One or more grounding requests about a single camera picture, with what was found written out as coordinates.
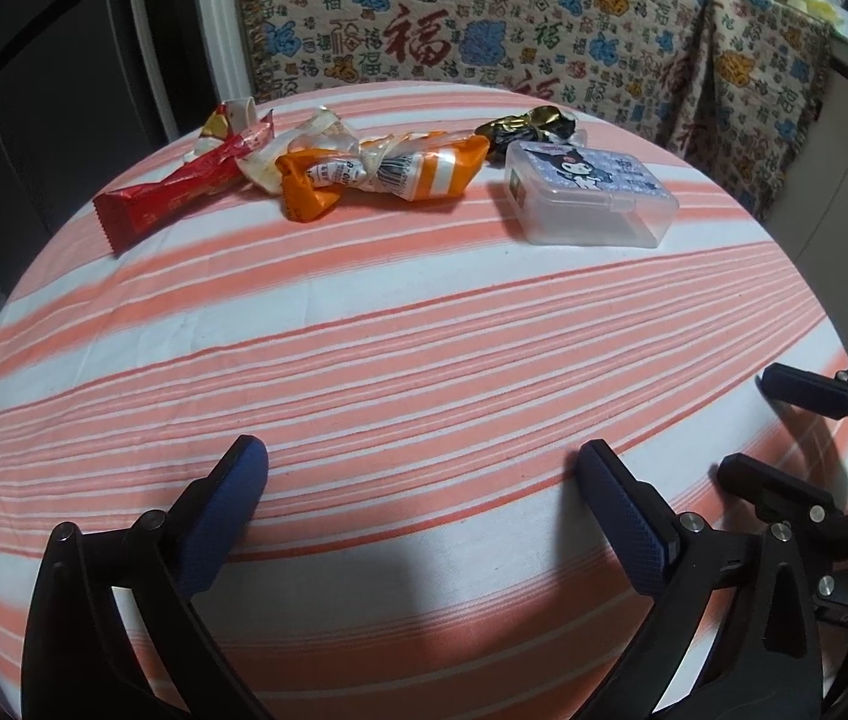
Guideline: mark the grey refrigerator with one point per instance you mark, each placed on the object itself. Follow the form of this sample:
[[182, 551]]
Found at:
[[56, 67]]

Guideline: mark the orange striped packet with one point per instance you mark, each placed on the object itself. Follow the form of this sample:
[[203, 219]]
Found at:
[[386, 172]]

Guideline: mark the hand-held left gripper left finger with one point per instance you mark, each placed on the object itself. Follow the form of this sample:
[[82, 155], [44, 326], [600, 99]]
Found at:
[[217, 517]]

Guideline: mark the red snack wrapper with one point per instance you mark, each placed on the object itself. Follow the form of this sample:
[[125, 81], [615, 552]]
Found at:
[[176, 191]]

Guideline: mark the large printed cloth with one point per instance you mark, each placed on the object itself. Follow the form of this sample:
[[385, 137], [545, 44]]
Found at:
[[469, 22]]

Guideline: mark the black gold wrapper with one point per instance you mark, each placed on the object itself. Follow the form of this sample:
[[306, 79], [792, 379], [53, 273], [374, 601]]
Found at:
[[521, 126]]

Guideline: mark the white crumpled wrapper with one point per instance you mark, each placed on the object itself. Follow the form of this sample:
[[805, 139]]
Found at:
[[304, 146]]

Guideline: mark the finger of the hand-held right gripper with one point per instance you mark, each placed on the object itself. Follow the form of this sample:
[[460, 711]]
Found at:
[[806, 390], [776, 491]]

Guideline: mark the round striped tablecloth table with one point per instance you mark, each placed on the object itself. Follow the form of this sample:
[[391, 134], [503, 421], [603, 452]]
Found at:
[[409, 360]]

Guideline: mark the clear plastic box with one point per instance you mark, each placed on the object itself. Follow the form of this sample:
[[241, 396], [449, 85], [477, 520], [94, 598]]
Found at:
[[589, 191]]

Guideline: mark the red white small wrapper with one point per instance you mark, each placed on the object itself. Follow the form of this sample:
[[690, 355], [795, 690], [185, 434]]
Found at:
[[229, 124]]

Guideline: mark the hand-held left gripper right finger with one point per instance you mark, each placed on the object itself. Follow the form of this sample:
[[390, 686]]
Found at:
[[622, 517]]

